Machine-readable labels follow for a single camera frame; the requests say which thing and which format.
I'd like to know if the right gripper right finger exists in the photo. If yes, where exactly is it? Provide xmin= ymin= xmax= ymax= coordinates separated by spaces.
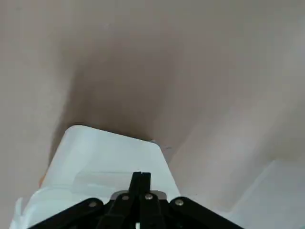
xmin=141 ymin=171 xmax=240 ymax=229

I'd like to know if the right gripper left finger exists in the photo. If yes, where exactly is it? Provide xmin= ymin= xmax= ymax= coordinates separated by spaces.
xmin=27 ymin=171 xmax=143 ymax=229

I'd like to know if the translucent plastic box lid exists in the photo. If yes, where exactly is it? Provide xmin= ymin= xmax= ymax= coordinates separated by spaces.
xmin=9 ymin=159 xmax=305 ymax=229

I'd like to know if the white plastic preservation box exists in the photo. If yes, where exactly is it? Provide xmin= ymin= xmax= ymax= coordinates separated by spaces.
xmin=39 ymin=125 xmax=182 ymax=215

